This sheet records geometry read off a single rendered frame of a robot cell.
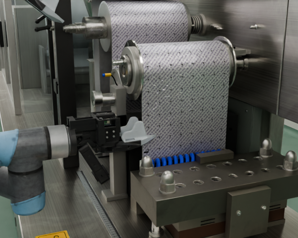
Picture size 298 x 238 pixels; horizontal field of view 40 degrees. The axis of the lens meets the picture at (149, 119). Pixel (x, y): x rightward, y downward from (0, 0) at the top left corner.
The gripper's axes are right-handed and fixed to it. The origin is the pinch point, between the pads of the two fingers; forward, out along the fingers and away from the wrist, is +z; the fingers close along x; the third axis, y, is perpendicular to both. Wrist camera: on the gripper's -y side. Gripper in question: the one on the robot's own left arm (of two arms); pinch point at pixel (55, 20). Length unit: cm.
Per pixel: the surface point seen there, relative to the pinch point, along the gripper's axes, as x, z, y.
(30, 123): 81, 31, -36
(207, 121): -6.2, 44.1, 3.7
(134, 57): -4.3, 18.6, 4.4
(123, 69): -0.1, 19.6, 1.0
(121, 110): 1.1, 26.2, -7.3
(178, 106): -6.2, 34.7, 1.8
